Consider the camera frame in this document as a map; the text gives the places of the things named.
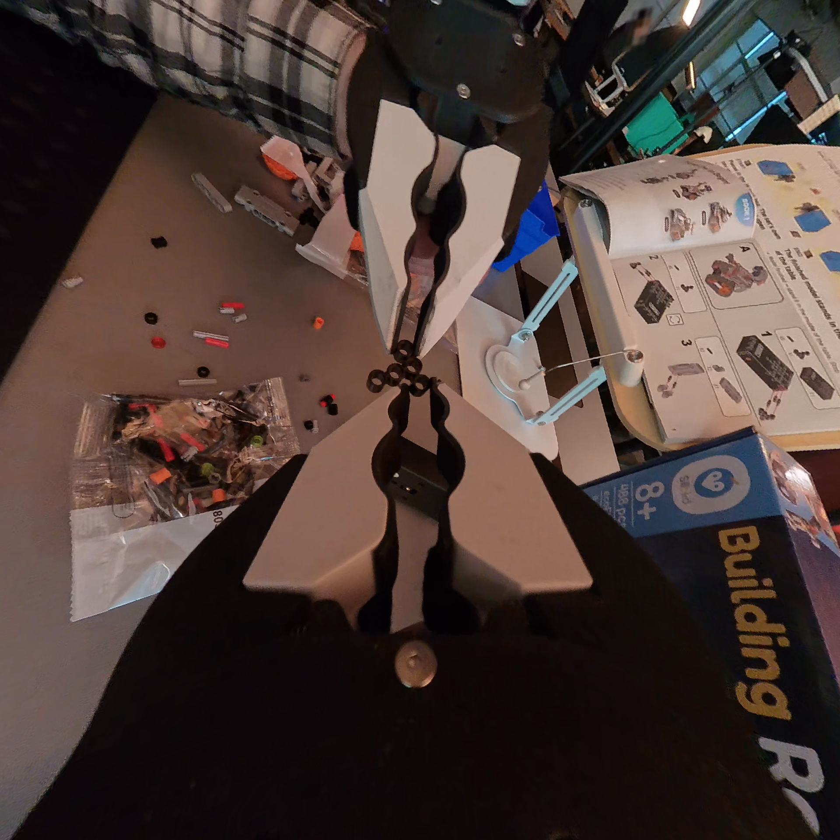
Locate small clear bag orange parts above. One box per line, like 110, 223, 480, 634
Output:
259, 136, 375, 293

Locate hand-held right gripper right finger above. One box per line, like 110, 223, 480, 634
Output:
423, 382, 595, 634

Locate green crate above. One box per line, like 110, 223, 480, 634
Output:
622, 94, 678, 157

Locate grey desk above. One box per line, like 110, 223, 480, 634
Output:
0, 92, 592, 840

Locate light grey thin beam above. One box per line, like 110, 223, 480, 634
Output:
190, 172, 235, 214

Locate instruction booklet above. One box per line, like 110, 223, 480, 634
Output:
558, 144, 840, 441

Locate page holder wire white tip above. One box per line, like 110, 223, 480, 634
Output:
518, 351, 632, 393

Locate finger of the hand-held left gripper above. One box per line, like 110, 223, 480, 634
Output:
408, 144, 522, 360
356, 98, 439, 355

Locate blue toy kit box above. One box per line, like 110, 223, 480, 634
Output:
581, 427, 840, 840

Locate clear bag of building parts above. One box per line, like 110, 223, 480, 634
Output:
69, 376, 293, 623

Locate person's left forearm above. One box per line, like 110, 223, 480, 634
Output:
39, 0, 368, 158

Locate black battery box block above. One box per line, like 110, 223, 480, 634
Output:
366, 340, 455, 522

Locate blue plastic bin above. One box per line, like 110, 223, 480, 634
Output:
492, 180, 560, 273

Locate grey holed beam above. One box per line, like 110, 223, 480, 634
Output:
234, 185, 300, 236

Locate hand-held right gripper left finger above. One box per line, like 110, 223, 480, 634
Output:
243, 387, 411, 634

